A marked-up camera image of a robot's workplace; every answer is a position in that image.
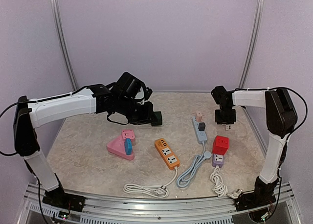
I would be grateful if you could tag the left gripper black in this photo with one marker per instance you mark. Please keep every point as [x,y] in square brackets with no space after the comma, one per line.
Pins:
[146,118]

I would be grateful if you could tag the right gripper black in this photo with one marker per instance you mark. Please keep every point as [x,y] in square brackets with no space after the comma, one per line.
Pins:
[225,116]

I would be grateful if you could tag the white plug adapter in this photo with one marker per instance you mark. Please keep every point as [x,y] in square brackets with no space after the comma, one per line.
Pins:
[227,127]

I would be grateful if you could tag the dark green cube socket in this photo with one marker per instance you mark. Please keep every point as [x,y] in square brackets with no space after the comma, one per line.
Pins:
[156,119]

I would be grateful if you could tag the dark grey charger plug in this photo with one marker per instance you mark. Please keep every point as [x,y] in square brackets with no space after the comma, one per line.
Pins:
[201,126]

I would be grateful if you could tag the pink charger plug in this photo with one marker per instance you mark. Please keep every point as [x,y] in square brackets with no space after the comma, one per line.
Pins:
[198,116]

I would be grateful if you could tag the red cube socket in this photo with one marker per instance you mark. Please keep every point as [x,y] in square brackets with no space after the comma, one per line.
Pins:
[220,145]

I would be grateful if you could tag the light blue power strip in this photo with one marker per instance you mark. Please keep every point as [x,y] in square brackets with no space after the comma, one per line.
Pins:
[201,136]

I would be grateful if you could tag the purple power strip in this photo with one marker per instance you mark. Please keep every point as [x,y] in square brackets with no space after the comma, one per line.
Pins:
[217,160]

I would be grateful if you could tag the orange power strip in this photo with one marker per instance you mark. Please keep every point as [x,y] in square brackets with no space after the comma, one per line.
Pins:
[167,154]

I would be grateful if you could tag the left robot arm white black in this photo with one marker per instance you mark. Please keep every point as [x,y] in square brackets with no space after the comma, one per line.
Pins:
[94,99]

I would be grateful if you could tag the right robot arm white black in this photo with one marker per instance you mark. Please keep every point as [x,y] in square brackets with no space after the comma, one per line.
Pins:
[281,118]

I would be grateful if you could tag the pink square plug adapter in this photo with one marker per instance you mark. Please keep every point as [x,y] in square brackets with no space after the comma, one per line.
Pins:
[128,134]

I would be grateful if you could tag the blue plug adapter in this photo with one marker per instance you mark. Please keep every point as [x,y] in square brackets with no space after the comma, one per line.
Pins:
[128,146]

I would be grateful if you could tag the pink triangular socket base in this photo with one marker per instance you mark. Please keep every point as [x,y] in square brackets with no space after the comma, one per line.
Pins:
[117,147]

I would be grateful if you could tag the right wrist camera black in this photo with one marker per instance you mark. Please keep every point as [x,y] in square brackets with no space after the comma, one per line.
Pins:
[219,95]

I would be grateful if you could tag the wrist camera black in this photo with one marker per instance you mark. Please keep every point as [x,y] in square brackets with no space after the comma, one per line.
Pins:
[127,85]
[219,95]

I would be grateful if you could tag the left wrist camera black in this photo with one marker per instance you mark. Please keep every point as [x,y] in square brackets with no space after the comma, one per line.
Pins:
[127,85]

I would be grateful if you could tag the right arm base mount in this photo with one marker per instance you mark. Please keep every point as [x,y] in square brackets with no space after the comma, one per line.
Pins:
[254,199]

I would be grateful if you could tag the aluminium front rail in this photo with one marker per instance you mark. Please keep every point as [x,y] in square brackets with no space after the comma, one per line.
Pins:
[101,209]

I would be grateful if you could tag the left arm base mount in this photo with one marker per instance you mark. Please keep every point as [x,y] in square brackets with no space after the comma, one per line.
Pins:
[59,198]

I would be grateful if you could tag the right aluminium corner post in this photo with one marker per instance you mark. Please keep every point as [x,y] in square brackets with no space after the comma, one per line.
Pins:
[252,43]

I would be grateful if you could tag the aluminium corner post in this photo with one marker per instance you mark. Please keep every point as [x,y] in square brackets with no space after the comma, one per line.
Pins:
[62,42]
[252,43]

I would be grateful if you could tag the left aluminium corner post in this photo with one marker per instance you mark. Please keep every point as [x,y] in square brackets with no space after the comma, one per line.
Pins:
[62,42]

